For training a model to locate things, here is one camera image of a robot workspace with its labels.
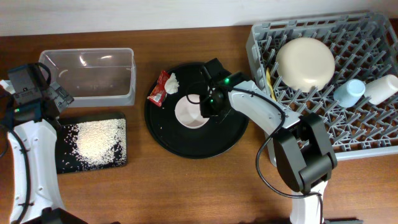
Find light blue cup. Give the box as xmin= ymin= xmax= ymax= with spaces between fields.
xmin=333 ymin=79 xmax=366 ymax=108

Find black rectangular tray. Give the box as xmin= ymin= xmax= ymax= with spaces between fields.
xmin=55 ymin=112 xmax=127 ymax=174

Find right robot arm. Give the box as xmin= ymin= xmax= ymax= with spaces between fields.
xmin=200 ymin=71 xmax=338 ymax=223

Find round black tray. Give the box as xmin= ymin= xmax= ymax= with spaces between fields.
xmin=144 ymin=62 xmax=249 ymax=159

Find grey dishwasher rack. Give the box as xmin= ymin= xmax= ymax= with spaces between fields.
xmin=246 ymin=12 xmax=397 ymax=161

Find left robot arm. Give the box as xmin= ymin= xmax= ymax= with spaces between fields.
xmin=1 ymin=80 xmax=83 ymax=223

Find white tissue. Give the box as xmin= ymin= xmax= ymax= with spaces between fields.
xmin=164 ymin=73 xmax=179 ymax=95

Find beige plate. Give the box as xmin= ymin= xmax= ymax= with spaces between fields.
xmin=275 ymin=37 xmax=335 ymax=93

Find red snack wrapper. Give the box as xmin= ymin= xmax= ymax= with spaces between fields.
xmin=147 ymin=70 xmax=170 ymax=107

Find pink bowl with rice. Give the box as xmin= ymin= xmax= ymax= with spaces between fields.
xmin=175 ymin=96 xmax=209 ymax=129

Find yellow plastic knife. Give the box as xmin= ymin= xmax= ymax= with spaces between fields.
xmin=266 ymin=68 xmax=277 ymax=101

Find cream white cup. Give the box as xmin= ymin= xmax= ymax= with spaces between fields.
xmin=364 ymin=75 xmax=398 ymax=105

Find clear plastic bin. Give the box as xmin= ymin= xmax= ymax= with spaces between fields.
xmin=39 ymin=48 xmax=136 ymax=108

